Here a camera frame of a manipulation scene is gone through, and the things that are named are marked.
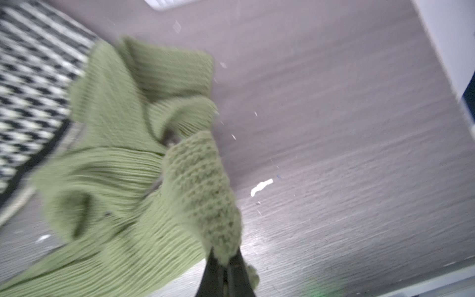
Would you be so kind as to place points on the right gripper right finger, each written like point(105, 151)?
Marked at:
point(238, 281)

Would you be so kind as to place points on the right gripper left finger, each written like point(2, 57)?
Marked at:
point(213, 279)

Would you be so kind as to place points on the green knitted scarf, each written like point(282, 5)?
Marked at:
point(142, 196)

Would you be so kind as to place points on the white plastic basket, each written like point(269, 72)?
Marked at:
point(164, 5)

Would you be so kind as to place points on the houndstooth black white garment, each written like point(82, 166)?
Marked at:
point(43, 50)

